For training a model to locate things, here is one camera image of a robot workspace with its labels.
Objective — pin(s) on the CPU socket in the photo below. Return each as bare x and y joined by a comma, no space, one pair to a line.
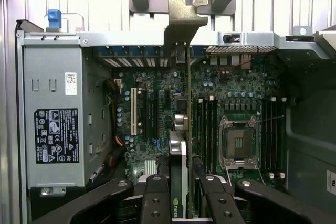
240,142

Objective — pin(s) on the black open PC case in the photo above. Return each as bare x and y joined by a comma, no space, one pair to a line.
309,129

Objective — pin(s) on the grey case stop bracket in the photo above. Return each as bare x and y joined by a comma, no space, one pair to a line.
326,40

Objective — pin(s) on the white expansion slot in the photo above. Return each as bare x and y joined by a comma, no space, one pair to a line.
134,111

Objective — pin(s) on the silver chipset heatsink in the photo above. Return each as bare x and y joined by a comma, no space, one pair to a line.
151,167

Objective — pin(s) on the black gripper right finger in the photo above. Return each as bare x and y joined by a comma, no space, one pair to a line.
252,203

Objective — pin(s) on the grey power supply unit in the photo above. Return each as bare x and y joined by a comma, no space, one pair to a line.
52,77

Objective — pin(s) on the green motherboard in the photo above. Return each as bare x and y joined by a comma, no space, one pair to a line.
236,82

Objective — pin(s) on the metal socket cover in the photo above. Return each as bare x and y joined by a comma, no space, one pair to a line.
240,161

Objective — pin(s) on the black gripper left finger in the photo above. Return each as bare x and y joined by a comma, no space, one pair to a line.
105,203

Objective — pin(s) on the clear latch with blue tab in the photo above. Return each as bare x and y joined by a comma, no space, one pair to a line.
54,18

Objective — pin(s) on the socket locking lever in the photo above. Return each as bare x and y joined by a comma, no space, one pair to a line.
271,119

